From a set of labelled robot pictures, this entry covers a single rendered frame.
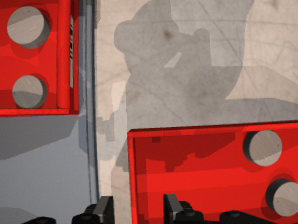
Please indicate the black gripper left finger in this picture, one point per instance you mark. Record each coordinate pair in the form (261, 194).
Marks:
(100, 213)

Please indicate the grey metal shelf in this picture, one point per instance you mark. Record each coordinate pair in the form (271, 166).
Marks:
(44, 170)

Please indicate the beige round disc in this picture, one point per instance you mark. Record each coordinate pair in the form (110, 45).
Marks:
(28, 27)

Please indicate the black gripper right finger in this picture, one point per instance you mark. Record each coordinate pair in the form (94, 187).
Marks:
(174, 214)

